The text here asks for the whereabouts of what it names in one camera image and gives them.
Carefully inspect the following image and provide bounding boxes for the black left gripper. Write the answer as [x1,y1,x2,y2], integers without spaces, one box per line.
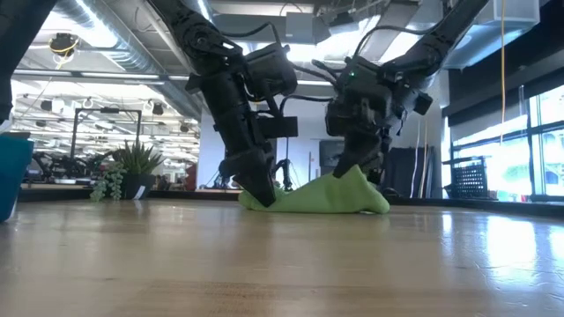
[184,70,278,208]

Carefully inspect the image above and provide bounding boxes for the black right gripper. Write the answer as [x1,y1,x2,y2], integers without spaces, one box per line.
[324,83,404,185]

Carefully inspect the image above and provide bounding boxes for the green microfiber towel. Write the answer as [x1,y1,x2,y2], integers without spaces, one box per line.
[237,164,391,216]

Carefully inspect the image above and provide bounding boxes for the blue plastic basket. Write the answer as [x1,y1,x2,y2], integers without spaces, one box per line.
[0,136,35,224]

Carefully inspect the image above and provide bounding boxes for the black equipment cabinet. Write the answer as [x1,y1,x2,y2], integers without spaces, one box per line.
[319,139,349,177]

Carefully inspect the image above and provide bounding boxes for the black upright panel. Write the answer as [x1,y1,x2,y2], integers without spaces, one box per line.
[382,144,435,197]

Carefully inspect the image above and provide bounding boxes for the black perforated crate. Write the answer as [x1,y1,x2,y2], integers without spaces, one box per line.
[442,154,495,199]

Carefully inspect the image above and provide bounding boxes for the potted succulent in black pot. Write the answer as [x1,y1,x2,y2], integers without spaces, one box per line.
[90,140,167,203]

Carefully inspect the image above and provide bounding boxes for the grey ceiling junction box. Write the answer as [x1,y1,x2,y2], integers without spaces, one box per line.
[285,11,315,43]

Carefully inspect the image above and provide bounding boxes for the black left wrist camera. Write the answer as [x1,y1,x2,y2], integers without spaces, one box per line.
[256,115,300,140]

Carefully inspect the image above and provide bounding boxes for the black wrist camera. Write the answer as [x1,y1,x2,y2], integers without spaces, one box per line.
[412,90,434,117]
[256,115,300,140]

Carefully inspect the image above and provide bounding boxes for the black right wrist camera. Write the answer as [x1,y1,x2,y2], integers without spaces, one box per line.
[412,90,434,117]

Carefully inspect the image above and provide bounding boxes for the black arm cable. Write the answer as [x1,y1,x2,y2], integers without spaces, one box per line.
[277,61,340,116]

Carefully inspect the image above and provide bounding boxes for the silver ceiling air duct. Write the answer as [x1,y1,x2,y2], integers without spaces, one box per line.
[52,0,219,118]

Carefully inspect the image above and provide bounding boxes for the yellow hanging cable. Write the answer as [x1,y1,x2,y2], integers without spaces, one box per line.
[497,0,507,146]

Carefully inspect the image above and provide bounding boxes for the black table edge rail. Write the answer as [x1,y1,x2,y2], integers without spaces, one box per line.
[17,188,564,217]

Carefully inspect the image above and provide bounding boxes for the black ceiling cable reel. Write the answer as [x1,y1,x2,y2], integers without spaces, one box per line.
[48,33,80,58]

